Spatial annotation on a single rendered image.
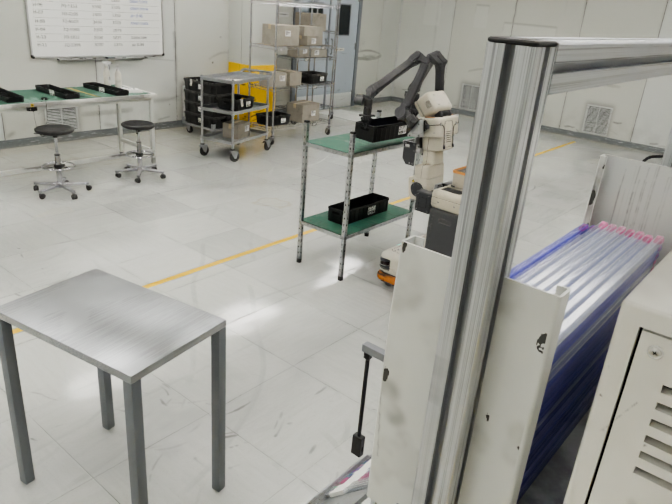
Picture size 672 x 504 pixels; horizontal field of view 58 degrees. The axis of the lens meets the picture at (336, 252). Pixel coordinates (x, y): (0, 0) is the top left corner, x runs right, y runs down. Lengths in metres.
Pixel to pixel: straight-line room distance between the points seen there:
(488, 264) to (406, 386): 0.19
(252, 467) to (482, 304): 2.37
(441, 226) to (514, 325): 3.50
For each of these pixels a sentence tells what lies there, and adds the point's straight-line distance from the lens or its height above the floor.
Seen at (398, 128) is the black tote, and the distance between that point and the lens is 4.43.
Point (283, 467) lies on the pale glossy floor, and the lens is 2.83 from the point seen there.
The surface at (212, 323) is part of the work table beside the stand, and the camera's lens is 2.24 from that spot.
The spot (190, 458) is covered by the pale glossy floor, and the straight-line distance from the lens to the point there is 2.88.
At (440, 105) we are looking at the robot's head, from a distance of 4.17.
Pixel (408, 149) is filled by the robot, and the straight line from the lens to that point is 4.25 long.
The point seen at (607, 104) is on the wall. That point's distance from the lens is 11.22.
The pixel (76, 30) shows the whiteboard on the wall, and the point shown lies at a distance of 8.30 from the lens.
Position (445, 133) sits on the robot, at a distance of 4.18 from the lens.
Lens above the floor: 1.92
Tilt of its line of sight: 23 degrees down
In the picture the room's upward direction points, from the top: 5 degrees clockwise
